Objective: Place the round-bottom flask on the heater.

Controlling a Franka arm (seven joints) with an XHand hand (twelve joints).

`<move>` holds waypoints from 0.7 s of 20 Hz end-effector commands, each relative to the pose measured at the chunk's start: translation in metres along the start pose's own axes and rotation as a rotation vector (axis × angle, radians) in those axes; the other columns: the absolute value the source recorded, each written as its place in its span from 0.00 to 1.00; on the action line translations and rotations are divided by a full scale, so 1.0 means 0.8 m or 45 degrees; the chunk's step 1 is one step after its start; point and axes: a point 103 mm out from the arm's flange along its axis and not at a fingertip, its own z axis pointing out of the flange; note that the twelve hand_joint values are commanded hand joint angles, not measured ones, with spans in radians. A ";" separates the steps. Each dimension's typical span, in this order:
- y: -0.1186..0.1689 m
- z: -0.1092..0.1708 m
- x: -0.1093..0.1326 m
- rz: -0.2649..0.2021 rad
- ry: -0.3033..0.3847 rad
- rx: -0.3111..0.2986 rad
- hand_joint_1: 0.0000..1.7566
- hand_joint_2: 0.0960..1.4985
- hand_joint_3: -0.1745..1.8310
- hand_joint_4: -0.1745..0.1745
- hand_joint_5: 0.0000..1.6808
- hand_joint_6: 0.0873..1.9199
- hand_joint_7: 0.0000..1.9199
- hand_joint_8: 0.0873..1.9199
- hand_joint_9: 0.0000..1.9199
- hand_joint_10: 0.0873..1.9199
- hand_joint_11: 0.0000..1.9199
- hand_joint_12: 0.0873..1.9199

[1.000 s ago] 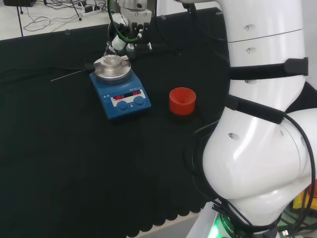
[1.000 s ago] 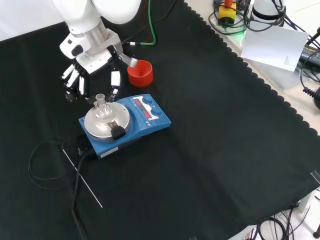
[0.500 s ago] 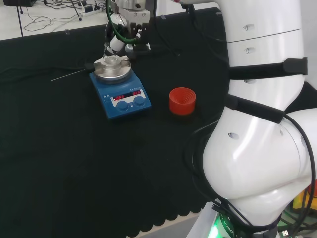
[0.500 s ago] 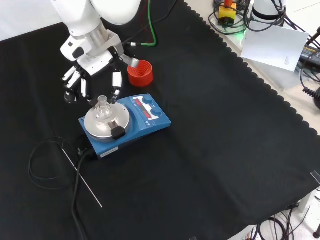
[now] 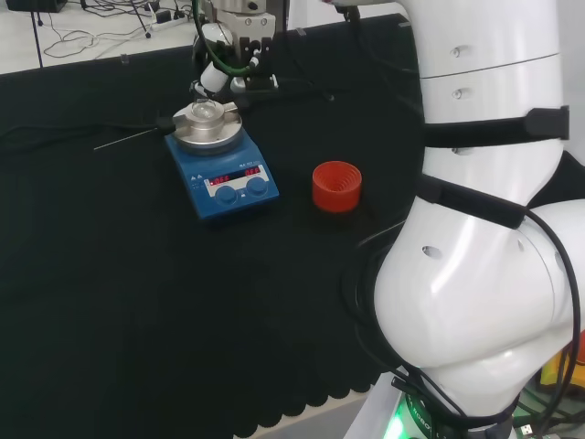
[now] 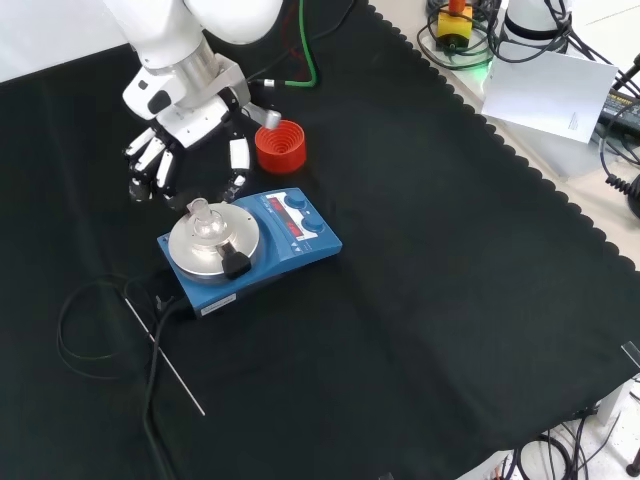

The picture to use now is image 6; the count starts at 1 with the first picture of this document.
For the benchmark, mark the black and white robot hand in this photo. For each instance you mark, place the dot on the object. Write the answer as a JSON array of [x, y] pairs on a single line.
[[192, 122]]

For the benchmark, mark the clear round-bottom flask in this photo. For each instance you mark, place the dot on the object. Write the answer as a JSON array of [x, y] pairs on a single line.
[[207, 225]]

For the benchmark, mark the heater with blue base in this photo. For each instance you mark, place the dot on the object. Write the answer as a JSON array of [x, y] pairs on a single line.
[[280, 260]]

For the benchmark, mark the thin metal probe rod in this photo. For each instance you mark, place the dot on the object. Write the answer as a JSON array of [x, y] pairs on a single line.
[[165, 357]]

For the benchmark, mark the yellow stop button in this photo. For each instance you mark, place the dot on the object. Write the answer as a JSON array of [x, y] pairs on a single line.
[[454, 26]]

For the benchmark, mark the black cloth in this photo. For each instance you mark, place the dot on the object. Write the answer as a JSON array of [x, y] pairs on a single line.
[[425, 300]]

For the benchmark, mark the pale board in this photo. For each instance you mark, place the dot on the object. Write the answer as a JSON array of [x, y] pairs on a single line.
[[545, 92]]

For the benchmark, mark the black power adapter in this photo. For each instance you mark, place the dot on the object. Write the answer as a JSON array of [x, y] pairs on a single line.
[[620, 107]]

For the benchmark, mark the clear tape strip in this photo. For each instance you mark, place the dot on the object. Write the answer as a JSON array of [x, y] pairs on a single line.
[[631, 352]]

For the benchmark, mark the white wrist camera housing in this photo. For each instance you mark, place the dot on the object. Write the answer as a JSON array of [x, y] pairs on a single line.
[[145, 95]]

